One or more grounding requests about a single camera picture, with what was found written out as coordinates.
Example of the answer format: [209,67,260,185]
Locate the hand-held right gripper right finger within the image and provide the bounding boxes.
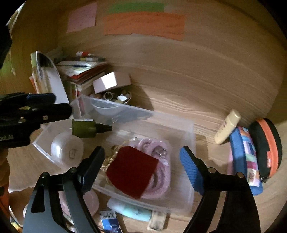
[179,146,262,233]

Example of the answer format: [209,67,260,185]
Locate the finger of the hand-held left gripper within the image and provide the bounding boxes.
[13,103,72,126]
[0,93,56,108]

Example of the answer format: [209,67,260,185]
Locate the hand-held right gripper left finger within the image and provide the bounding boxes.
[22,146,106,233]

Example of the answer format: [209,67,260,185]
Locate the olive green dropper bottle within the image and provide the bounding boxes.
[71,119,112,137]

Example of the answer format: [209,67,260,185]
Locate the white round jar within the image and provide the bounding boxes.
[51,132,84,167]

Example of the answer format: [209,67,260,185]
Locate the clear plastic storage box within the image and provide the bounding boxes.
[32,94,195,215]

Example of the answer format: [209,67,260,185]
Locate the red velvet pouch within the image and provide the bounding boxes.
[106,146,159,199]

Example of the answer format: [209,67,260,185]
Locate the mint green tube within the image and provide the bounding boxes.
[107,198,153,222]

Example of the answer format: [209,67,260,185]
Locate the wooden desktop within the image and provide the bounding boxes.
[7,74,287,233]

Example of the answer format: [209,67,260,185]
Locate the orange small carton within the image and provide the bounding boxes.
[29,76,38,94]

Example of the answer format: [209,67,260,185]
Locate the white curved card holder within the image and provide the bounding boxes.
[36,51,70,106]

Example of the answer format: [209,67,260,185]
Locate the orange cloth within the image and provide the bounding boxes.
[0,148,10,222]

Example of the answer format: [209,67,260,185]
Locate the pink flat card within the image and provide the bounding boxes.
[226,154,236,175]

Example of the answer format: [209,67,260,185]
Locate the blue patchwork pencil pouch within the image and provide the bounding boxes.
[226,127,263,196]

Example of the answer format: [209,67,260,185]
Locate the blue barcode packet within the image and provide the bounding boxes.
[100,211,123,233]

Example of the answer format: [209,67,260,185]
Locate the stack of books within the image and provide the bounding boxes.
[56,60,108,99]

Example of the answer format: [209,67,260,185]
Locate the cream lotion tube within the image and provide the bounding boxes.
[214,109,241,144]

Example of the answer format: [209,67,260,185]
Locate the beige patterned packet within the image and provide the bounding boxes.
[148,211,167,231]

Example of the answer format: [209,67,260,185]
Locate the small white cardboard box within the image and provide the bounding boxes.
[93,72,132,94]

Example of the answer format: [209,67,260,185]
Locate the clear bowl of trinkets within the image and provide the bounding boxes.
[93,88,133,116]

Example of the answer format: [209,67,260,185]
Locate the black and orange zip case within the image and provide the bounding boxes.
[249,118,282,183]

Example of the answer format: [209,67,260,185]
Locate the pink paper note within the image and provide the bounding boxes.
[67,3,97,34]

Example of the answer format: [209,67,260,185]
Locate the orange paper note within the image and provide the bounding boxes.
[103,12,185,41]

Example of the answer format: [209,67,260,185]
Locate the green paper note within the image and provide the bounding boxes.
[107,3,165,13]

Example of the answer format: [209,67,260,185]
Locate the gold chain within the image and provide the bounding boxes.
[101,145,120,180]

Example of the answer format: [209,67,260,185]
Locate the pink spiral hair ties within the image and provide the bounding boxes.
[129,138,172,199]

